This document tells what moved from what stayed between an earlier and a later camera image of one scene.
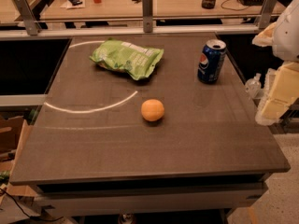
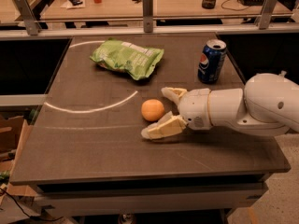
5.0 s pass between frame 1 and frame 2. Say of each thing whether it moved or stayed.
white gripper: moved
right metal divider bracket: stayed
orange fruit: stayed
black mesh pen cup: stayed
